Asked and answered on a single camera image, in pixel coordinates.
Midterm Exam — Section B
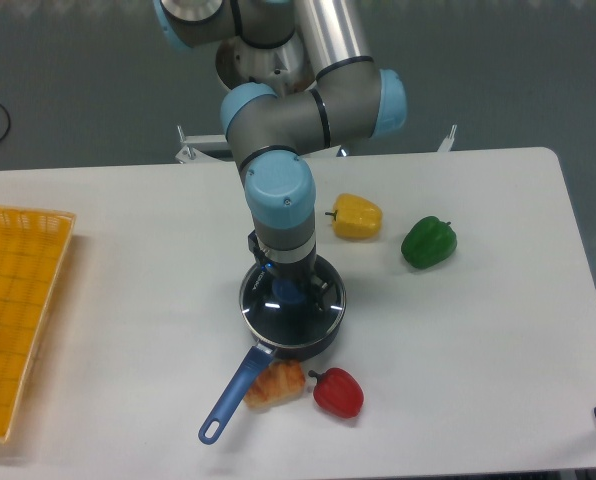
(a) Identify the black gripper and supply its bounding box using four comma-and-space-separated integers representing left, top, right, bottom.
248, 232, 332, 313

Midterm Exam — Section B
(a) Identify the glass pot lid blue knob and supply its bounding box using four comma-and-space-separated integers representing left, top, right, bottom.
239, 256, 346, 349

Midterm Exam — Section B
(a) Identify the red bell pepper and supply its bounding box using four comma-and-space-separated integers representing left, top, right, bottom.
308, 367, 364, 419

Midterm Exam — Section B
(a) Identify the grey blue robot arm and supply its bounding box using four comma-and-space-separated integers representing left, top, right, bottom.
154, 1, 407, 303

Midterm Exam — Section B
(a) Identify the dark blue saucepan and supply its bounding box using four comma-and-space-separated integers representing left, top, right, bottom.
198, 251, 348, 446

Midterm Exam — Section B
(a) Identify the yellow bell pepper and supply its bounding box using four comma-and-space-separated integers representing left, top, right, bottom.
325, 193, 383, 240

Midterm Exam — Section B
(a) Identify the croissant bread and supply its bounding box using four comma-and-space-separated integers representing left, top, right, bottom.
244, 360, 306, 409

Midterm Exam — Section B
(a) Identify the green bell pepper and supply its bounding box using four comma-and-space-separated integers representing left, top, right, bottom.
401, 216, 458, 270

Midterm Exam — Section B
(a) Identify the yellow woven basket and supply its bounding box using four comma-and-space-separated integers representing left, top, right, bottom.
0, 206, 76, 443

